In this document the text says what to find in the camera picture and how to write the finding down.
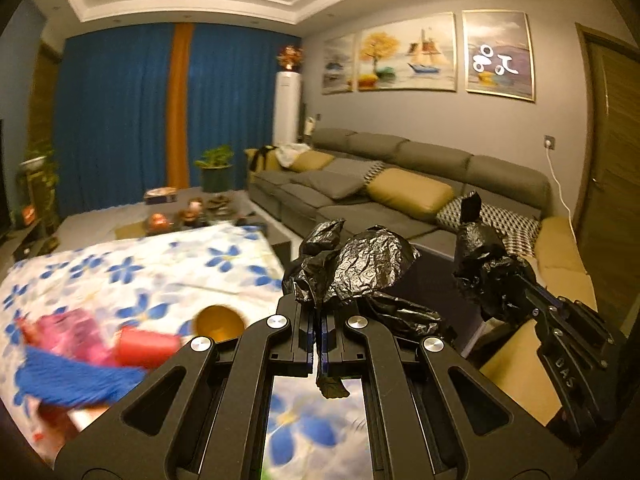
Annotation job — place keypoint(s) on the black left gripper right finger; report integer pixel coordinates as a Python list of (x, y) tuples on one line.
[(430, 414)]

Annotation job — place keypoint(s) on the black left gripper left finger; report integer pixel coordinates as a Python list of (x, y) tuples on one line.
[(202, 414)]

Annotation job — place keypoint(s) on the black plastic trash bag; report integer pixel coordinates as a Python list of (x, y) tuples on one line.
[(329, 274)]

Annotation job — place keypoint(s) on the blue foam fruit net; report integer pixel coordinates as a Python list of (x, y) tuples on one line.
[(70, 384)]

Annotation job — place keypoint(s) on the upright red gold paper cup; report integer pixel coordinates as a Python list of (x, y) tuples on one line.
[(219, 323)]

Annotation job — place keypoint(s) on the lying red paper cup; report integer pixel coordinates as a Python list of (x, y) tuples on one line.
[(142, 348)]

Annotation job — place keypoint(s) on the floral blue white tablecloth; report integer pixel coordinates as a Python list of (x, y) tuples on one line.
[(161, 284)]

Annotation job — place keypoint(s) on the black white patterned cushion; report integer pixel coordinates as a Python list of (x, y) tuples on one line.
[(517, 232)]

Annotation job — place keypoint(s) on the pink plastic bag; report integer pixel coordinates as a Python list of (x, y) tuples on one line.
[(74, 334)]

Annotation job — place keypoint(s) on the wooden door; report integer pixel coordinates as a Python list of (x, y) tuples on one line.
[(607, 217)]

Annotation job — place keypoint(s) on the dark coffee table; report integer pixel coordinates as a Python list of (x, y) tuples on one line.
[(183, 210)]

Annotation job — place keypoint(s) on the mustard yellow cushion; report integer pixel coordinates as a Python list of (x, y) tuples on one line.
[(418, 197)]

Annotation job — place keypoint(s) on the grey sectional sofa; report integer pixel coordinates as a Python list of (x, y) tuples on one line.
[(556, 260)]

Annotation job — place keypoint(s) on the orange curtain strip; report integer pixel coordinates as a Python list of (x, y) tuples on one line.
[(176, 139)]

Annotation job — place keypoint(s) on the green potted plant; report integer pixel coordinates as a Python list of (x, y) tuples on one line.
[(215, 166)]

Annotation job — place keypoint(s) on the grey sofa cushion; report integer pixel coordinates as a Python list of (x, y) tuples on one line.
[(332, 185)]

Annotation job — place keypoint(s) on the plant on stand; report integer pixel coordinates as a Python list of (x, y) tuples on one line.
[(40, 170)]

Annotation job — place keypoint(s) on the purple sky painting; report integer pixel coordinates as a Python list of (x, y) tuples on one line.
[(498, 54)]

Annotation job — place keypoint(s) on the white standing air conditioner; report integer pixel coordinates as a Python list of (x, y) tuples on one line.
[(286, 107)]

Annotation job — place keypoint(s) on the blue window curtain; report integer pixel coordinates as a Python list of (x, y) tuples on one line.
[(110, 107)]

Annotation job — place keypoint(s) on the sailboat tree painting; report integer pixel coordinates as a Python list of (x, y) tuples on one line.
[(418, 54)]

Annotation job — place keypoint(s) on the small landscape painting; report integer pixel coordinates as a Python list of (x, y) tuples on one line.
[(338, 64)]

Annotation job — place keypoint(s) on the artificial flower arrangement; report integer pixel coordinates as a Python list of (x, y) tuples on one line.
[(290, 58)]

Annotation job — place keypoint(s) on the wall power socket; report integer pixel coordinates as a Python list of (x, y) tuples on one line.
[(549, 142)]

